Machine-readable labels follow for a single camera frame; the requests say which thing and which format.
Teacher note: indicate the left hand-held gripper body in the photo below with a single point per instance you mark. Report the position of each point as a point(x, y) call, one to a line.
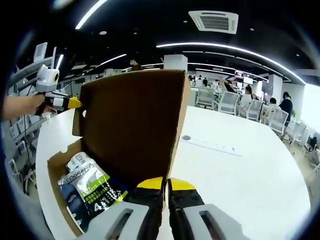
point(47, 78)

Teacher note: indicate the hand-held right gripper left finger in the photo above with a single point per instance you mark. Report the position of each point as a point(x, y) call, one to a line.
point(135, 217)

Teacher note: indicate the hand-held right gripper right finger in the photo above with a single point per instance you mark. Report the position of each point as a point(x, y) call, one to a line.
point(200, 220)

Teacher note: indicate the silver green soft pouch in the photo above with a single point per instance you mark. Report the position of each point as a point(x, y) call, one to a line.
point(92, 185)

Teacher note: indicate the brown cardboard shoe box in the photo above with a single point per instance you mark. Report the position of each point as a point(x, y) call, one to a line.
point(130, 120)

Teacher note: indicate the person's left hand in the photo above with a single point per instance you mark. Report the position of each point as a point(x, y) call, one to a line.
point(37, 103)

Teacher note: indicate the grey storage shelf rack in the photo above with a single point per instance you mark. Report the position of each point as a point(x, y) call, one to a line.
point(25, 75)

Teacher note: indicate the short ceiling light strip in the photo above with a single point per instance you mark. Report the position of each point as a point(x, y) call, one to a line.
point(111, 60)

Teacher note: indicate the white table power strip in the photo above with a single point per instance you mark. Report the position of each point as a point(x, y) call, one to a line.
point(212, 146)

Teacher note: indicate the long ceiling light strip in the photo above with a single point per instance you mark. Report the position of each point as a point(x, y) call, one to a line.
point(225, 46)
point(90, 13)

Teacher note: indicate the white square pillar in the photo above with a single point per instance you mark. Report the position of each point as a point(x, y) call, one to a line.
point(175, 62)

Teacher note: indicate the row of white office chairs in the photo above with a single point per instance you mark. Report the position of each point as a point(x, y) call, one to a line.
point(230, 102)

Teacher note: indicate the ceiling air conditioner vent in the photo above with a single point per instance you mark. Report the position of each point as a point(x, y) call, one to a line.
point(213, 22)

